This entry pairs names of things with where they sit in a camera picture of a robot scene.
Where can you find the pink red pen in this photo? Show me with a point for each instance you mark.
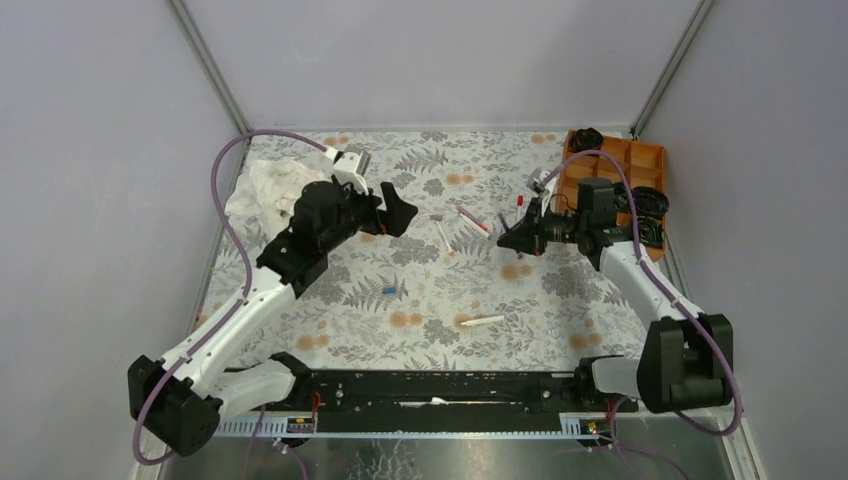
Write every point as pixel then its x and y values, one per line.
pixel 478 225

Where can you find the purple pen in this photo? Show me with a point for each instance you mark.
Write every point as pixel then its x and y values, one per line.
pixel 506 229

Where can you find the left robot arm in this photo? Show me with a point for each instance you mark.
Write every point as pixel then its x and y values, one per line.
pixel 178 400

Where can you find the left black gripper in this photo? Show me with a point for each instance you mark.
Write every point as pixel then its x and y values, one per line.
pixel 396 219

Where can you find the white crumpled cloth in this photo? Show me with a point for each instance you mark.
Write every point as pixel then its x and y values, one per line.
pixel 267 190

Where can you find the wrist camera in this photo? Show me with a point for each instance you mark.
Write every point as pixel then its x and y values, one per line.
pixel 349 167
pixel 539 182

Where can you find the white pen orange tip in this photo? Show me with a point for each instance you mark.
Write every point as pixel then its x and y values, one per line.
pixel 437 219

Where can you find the floral table mat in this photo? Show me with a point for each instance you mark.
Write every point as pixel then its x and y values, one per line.
pixel 557 308

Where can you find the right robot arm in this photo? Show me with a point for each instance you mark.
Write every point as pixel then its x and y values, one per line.
pixel 685 362

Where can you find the white pen blue tip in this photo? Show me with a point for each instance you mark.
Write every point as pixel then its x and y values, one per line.
pixel 481 321

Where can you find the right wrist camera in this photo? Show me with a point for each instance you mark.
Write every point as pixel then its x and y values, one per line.
pixel 539 182

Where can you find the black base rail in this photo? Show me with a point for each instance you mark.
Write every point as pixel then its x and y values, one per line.
pixel 440 402

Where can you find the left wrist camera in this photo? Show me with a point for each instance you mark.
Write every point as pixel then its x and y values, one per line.
pixel 349 167

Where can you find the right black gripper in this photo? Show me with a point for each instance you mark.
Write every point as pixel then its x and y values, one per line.
pixel 529 235

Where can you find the orange compartment tray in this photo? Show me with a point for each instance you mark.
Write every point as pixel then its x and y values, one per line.
pixel 644 167

